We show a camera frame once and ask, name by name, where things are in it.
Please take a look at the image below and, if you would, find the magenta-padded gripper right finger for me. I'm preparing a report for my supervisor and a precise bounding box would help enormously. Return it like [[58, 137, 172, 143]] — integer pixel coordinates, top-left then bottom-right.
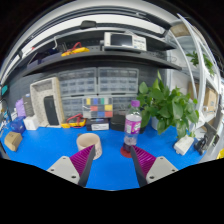
[[129, 145, 180, 188]]

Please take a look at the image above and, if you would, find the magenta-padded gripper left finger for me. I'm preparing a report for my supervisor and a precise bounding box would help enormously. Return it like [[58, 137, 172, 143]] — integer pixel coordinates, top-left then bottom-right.
[[46, 144, 96, 188]]

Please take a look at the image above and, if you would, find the clear bottle with purple cap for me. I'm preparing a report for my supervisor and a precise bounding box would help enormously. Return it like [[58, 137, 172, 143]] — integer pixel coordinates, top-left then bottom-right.
[[123, 99, 143, 154]]

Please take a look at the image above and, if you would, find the white power adapter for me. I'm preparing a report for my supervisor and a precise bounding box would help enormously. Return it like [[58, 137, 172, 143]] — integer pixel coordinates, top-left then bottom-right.
[[173, 134, 195, 157]]

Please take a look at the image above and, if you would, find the beige mug with dark dashes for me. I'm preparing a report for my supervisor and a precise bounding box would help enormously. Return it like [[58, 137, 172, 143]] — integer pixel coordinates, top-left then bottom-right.
[[76, 132, 103, 161]]

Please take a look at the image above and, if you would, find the yellow multimeter with red leads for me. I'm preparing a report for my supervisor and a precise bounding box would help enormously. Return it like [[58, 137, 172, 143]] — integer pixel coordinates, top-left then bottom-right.
[[60, 113, 88, 129]]

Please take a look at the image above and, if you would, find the black box with white label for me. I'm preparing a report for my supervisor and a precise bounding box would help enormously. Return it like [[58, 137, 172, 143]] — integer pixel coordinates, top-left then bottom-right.
[[86, 118, 111, 132]]

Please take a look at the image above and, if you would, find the brown cardboard box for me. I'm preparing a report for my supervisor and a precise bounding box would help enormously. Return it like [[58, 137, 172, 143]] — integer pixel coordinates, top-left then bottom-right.
[[3, 131, 24, 153]]

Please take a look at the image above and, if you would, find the black speaker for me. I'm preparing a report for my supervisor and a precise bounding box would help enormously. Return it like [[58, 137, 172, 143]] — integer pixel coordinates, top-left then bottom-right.
[[43, 95, 60, 127]]

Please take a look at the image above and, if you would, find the green potted plant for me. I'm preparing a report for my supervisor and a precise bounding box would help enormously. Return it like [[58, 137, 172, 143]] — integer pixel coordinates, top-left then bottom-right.
[[136, 71, 200, 140]]

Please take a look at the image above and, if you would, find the plain black box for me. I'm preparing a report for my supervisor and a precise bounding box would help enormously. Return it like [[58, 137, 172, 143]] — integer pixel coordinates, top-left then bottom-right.
[[109, 114, 127, 132]]

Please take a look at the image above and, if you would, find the blue box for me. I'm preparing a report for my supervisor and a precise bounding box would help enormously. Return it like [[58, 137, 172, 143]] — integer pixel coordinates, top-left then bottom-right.
[[9, 116, 27, 134]]

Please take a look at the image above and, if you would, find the clear organizer with coloured parts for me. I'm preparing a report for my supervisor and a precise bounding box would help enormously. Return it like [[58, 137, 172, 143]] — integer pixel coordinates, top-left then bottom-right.
[[82, 96, 114, 120]]

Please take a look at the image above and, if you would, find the dark grey upright box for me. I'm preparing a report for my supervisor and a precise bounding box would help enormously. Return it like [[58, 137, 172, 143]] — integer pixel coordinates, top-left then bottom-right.
[[22, 93, 35, 118]]

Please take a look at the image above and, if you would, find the white pegboard tray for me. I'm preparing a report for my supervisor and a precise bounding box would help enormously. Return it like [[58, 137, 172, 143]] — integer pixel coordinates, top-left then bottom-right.
[[29, 76, 66, 129]]

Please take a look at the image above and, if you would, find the purple bag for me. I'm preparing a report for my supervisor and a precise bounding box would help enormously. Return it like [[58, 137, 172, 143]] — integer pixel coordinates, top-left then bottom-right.
[[14, 98, 27, 118]]

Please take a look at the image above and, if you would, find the white shelf rack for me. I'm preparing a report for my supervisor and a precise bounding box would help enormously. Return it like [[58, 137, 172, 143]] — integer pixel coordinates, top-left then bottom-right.
[[166, 13, 224, 134]]

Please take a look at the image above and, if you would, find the dark shelf unit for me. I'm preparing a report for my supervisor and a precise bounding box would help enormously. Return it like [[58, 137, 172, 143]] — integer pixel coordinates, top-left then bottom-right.
[[0, 6, 183, 79]]

